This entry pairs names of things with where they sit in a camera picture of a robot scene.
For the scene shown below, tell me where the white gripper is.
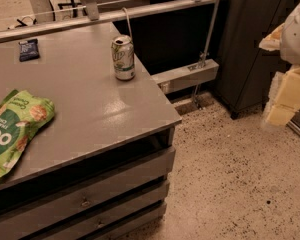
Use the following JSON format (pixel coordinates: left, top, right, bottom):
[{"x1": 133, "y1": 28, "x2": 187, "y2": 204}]
[{"x1": 259, "y1": 3, "x2": 300, "y2": 126}]

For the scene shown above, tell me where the green white 7up can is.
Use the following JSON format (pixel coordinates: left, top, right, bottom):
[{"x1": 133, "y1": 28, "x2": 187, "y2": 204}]
[{"x1": 111, "y1": 35, "x2": 135, "y2": 81}]

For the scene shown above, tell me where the dark grey cabinet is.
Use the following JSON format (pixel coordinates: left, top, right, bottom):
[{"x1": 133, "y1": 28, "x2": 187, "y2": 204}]
[{"x1": 214, "y1": 0, "x2": 300, "y2": 119}]

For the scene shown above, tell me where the grey wooden drawer cabinet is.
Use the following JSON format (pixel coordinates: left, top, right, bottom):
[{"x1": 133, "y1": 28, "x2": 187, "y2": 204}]
[{"x1": 0, "y1": 23, "x2": 181, "y2": 240}]

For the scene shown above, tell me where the dark blue snack packet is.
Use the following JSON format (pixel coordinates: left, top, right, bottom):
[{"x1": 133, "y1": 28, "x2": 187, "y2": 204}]
[{"x1": 19, "y1": 39, "x2": 40, "y2": 62}]

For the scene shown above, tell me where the green chip bag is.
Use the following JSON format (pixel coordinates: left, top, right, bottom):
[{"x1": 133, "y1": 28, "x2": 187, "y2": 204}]
[{"x1": 0, "y1": 90, "x2": 55, "y2": 179}]

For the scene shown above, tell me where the grey metal railing frame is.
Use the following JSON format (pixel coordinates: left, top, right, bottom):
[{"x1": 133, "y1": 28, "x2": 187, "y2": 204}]
[{"x1": 0, "y1": 0, "x2": 224, "y2": 110}]

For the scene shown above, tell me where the white cable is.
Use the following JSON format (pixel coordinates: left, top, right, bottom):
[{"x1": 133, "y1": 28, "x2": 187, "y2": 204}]
[{"x1": 121, "y1": 6, "x2": 134, "y2": 42}]

